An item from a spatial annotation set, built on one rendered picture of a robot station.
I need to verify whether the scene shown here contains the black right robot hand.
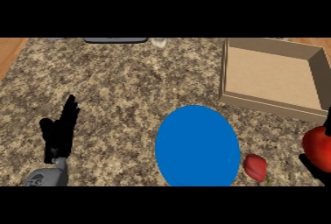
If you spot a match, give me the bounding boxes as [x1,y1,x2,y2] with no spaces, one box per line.
[297,106,331,187]

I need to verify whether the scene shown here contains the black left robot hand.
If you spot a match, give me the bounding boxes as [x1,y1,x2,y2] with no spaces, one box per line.
[39,94,82,165]

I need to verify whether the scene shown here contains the red tomato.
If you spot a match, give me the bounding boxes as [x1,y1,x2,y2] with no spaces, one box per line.
[302,125,331,173]

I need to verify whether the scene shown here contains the blue plate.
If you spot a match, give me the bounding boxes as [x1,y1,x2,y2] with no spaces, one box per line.
[154,104,243,187]

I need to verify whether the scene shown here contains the cardboard box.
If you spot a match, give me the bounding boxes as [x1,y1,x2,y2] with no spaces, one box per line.
[218,38,331,123]

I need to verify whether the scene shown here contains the small red pepper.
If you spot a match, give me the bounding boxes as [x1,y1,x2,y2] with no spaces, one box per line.
[243,153,271,185]

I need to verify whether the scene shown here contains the dark grey appliance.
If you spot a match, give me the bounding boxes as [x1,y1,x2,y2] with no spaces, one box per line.
[83,38,151,45]

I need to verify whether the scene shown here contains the pale glass object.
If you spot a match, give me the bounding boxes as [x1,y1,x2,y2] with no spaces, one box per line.
[150,38,169,49]

